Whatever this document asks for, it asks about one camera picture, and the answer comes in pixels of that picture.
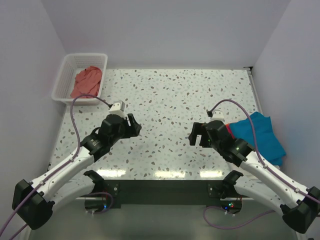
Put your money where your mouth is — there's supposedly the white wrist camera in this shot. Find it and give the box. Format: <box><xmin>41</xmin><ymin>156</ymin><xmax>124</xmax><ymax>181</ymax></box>
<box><xmin>109</xmin><ymin>100</ymin><xmax>126</xmax><ymax>119</ymax></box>
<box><xmin>206</xmin><ymin>110</ymin><xmax>225</xmax><ymax>122</ymax></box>

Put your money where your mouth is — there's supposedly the white plastic laundry basket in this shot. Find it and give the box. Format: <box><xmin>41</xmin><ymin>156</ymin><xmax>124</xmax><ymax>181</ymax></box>
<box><xmin>51</xmin><ymin>53</ymin><xmax>108</xmax><ymax>106</ymax></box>

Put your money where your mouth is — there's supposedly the salmon pink t shirt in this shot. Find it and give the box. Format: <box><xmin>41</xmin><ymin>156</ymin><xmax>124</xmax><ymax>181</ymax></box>
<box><xmin>70</xmin><ymin>66</ymin><xmax>102</xmax><ymax>98</ymax></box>

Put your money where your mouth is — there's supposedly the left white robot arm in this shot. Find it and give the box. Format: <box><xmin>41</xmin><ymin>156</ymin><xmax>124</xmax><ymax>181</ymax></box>
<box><xmin>12</xmin><ymin>113</ymin><xmax>142</xmax><ymax>230</ymax></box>

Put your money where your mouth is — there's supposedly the blue folded t shirt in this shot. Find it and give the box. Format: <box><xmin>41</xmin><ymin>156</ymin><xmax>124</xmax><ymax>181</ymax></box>
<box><xmin>229</xmin><ymin>112</ymin><xmax>286</xmax><ymax>166</ymax></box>

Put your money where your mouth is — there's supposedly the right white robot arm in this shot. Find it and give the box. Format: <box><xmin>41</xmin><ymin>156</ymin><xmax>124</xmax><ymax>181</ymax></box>
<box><xmin>188</xmin><ymin>120</ymin><xmax>320</xmax><ymax>234</ymax></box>

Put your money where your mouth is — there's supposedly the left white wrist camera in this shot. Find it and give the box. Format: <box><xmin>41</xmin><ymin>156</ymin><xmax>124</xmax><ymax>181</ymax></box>
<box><xmin>109</xmin><ymin>100</ymin><xmax>126</xmax><ymax>119</ymax></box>

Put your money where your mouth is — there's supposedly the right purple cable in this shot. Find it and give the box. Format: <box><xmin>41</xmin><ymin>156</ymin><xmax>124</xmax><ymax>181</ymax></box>
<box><xmin>202</xmin><ymin>99</ymin><xmax>320</xmax><ymax>230</ymax></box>

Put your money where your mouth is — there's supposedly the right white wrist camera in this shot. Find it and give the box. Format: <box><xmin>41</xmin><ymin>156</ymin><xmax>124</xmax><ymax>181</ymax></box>
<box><xmin>206</xmin><ymin>110</ymin><xmax>225</xmax><ymax>122</ymax></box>

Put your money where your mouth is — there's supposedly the orange folded t shirt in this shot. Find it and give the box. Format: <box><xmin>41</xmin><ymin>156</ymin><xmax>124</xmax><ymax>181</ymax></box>
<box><xmin>225</xmin><ymin>123</ymin><xmax>235</xmax><ymax>139</ymax></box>

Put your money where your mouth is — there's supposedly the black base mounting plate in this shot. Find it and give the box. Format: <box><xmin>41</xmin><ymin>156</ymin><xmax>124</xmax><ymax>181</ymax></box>
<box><xmin>74</xmin><ymin>179</ymin><xmax>245</xmax><ymax>215</ymax></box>

